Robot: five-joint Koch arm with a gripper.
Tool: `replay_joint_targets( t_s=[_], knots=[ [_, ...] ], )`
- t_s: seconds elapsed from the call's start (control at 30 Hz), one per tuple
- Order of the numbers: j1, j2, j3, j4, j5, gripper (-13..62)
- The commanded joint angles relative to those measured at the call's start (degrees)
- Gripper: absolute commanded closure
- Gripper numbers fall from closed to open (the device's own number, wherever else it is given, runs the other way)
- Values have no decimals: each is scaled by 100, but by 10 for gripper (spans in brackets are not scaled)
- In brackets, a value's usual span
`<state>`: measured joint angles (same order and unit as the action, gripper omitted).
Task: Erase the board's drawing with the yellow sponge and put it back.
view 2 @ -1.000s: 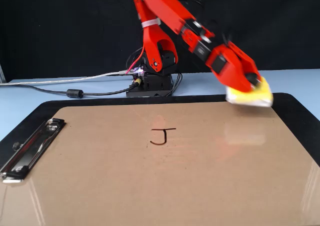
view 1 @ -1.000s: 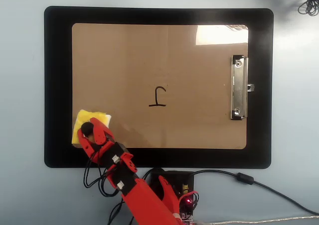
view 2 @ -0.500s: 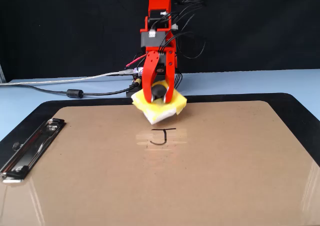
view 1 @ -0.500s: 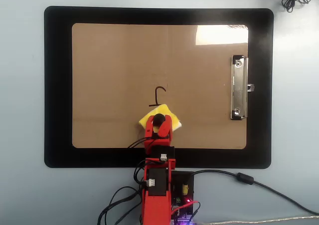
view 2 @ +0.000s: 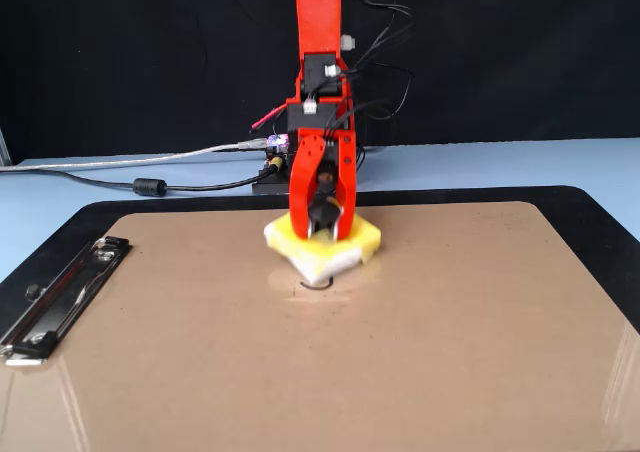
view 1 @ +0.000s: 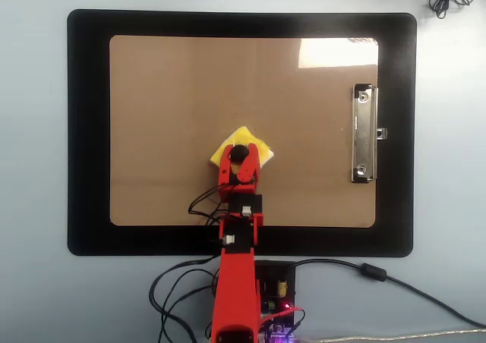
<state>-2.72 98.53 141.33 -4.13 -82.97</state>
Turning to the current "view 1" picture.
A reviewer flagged black power cable with ferrite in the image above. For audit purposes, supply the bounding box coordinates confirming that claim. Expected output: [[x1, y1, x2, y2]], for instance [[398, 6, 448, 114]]
[[282, 258, 486, 329]]

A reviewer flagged brown glossy clipboard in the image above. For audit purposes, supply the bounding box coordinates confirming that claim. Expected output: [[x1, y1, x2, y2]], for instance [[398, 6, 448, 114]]
[[109, 34, 380, 229]]

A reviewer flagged yellow white sponge black knob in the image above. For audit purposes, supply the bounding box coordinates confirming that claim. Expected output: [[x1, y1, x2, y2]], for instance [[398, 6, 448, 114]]
[[207, 125, 276, 172]]

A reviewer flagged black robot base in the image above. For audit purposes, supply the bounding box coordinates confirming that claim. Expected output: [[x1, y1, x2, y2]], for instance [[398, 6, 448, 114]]
[[253, 260, 298, 343]]

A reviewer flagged black rubber mat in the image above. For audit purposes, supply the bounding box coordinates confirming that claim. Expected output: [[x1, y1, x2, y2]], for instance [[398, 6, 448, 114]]
[[66, 8, 418, 257]]

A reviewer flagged silver braided USB cable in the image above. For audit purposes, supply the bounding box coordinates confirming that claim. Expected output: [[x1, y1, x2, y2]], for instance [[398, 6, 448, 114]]
[[295, 328, 486, 343]]

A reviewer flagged controller board with LED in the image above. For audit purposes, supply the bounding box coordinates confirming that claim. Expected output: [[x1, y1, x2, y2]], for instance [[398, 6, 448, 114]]
[[260, 278, 301, 343]]

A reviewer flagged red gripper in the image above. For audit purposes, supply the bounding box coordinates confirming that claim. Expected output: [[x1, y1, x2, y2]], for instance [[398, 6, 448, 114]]
[[216, 142, 264, 197]]

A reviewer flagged black servo wire bundle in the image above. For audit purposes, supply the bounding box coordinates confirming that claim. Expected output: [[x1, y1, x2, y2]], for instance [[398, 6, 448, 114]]
[[148, 183, 237, 343]]

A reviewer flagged red wire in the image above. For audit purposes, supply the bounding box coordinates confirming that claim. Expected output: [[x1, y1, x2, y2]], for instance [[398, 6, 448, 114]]
[[259, 306, 307, 338]]

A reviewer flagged silver metal clipboard clip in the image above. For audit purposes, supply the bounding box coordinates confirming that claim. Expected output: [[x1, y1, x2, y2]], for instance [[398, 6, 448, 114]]
[[349, 83, 389, 185]]

